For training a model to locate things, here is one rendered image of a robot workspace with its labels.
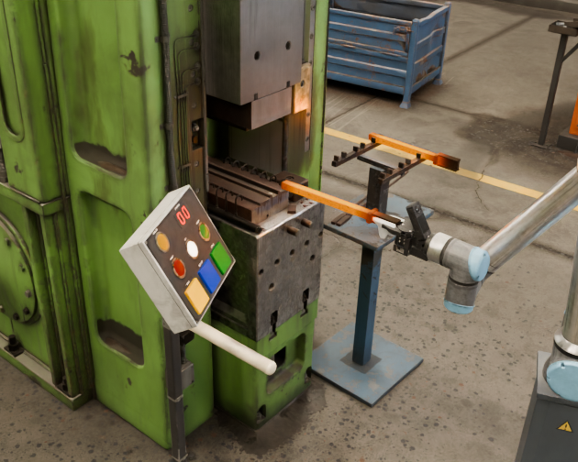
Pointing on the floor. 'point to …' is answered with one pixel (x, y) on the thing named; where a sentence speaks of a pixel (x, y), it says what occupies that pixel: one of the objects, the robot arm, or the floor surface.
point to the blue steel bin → (387, 44)
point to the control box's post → (174, 390)
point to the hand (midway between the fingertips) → (378, 216)
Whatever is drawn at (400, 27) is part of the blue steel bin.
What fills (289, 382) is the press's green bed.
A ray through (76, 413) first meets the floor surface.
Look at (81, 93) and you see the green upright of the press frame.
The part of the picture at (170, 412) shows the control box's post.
